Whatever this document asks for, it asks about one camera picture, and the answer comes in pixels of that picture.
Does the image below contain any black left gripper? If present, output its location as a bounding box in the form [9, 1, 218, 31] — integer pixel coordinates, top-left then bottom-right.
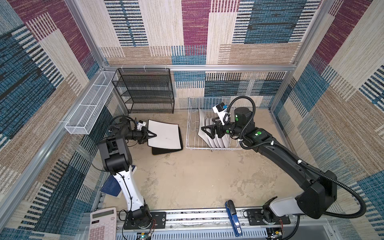
[125, 127, 156, 145]

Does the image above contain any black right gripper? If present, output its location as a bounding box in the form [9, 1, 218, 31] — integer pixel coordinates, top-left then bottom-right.
[201, 116, 244, 140]

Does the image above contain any black square plate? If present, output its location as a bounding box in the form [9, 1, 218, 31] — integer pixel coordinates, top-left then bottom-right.
[152, 127, 184, 156]

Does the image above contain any white square plate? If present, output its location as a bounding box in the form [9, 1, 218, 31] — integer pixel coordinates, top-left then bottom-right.
[148, 120, 181, 149]
[198, 109, 210, 148]

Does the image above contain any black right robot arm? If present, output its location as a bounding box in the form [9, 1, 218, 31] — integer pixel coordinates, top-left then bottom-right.
[201, 106, 337, 223]

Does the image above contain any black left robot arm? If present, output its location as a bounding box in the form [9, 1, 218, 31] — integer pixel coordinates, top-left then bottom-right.
[98, 115, 157, 228]

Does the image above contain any white round plate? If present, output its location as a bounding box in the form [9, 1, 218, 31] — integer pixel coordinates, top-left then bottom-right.
[222, 136, 231, 148]
[210, 118, 221, 148]
[214, 138, 225, 149]
[205, 117, 216, 149]

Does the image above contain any white round plate rightmost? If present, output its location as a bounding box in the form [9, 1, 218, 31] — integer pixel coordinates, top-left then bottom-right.
[222, 136, 231, 148]

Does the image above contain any black mesh shelf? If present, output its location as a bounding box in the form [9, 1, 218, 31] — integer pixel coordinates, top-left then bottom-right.
[112, 68, 175, 114]

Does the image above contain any blue book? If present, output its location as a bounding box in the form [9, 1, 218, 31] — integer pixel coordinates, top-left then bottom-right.
[101, 165, 137, 199]

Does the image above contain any blue stapler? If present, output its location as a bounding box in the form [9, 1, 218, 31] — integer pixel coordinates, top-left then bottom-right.
[225, 200, 243, 237]

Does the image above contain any pink calculator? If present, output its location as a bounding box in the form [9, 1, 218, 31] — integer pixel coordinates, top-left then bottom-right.
[88, 208, 117, 240]

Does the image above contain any white wire dish rack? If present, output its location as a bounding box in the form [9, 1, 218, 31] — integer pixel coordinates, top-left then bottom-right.
[186, 97, 241, 151]

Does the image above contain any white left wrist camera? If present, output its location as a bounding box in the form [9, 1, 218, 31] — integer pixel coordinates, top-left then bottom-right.
[136, 121, 147, 131]

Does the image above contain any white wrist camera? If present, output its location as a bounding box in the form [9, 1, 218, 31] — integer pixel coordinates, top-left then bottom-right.
[213, 103, 230, 126]
[136, 121, 147, 131]

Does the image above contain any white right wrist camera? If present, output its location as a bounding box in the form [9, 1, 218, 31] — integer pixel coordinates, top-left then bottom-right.
[213, 103, 230, 126]

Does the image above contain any white mesh wall basket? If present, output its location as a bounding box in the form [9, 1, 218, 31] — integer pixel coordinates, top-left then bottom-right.
[65, 71, 115, 135]

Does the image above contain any aluminium mounting rail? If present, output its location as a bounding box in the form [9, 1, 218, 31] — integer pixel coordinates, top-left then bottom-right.
[80, 206, 334, 240]

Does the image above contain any black corrugated right cable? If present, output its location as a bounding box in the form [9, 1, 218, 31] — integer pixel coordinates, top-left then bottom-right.
[226, 95, 367, 219]

